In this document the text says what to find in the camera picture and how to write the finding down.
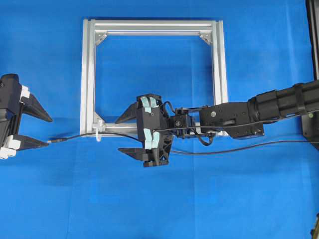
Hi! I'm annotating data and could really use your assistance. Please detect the silver aluminium extrusion frame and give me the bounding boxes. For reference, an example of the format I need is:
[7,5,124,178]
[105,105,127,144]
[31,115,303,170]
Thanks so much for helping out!
[80,19,228,137]

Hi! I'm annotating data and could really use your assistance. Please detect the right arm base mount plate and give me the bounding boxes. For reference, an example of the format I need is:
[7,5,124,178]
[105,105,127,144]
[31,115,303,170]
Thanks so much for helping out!
[302,112,319,141]

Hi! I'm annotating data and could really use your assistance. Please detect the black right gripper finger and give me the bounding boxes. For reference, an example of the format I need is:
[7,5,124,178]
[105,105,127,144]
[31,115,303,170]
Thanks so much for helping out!
[118,148,149,161]
[115,102,138,124]

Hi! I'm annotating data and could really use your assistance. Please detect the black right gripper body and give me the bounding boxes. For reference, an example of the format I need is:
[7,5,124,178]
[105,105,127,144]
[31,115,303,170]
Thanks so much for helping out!
[136,94,173,167]

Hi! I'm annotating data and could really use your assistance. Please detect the black wire with plug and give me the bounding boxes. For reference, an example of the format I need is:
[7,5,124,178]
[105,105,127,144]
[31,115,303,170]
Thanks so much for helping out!
[47,119,319,156]

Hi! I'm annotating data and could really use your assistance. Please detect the white string loop clip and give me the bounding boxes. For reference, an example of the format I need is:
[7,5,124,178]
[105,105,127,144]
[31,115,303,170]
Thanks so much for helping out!
[95,119,105,142]

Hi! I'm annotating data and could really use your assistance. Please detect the black vertical rail right edge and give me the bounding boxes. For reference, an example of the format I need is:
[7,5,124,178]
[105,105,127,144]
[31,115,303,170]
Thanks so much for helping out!
[306,0,319,80]

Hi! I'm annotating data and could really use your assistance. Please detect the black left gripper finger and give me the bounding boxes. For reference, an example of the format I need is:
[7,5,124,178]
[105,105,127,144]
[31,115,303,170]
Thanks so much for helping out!
[12,134,48,151]
[20,94,53,122]

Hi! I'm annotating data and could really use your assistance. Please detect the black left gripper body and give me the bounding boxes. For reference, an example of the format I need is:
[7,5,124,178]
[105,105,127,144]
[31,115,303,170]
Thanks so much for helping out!
[0,74,30,159]

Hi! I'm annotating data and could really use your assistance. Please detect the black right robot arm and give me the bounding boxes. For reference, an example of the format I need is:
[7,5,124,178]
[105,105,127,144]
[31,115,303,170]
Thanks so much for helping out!
[116,81,319,167]

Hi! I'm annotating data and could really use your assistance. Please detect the yellow object bottom right corner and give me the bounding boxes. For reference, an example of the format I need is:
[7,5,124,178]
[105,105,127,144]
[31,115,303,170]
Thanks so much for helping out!
[310,213,319,239]

